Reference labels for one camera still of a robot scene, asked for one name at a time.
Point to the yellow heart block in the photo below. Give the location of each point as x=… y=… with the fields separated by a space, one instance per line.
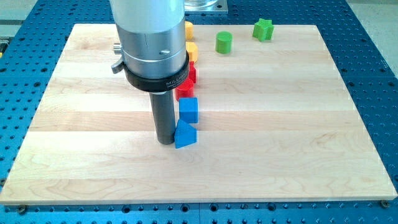
x=189 y=30

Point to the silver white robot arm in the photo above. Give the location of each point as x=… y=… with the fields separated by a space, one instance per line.
x=152 y=37

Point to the red block behind arm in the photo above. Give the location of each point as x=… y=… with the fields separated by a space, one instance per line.
x=192 y=72

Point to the blue cube block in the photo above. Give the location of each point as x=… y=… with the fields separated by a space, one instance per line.
x=188 y=110

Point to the red cylinder block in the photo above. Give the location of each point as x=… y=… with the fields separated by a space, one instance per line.
x=185 y=90

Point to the blue triangular prism block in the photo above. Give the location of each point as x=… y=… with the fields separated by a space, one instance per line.
x=185 y=134

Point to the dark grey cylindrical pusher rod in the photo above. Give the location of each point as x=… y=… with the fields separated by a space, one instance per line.
x=164 y=116

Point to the yellow hexagon block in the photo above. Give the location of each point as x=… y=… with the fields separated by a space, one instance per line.
x=192 y=50

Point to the green cylinder block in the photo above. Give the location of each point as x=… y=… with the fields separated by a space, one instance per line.
x=223 y=42

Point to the light wooden board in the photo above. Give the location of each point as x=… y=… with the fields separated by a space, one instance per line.
x=276 y=123

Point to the green star block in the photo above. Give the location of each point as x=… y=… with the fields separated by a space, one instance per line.
x=263 y=30

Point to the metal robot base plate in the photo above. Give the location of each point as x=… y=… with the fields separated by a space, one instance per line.
x=206 y=6

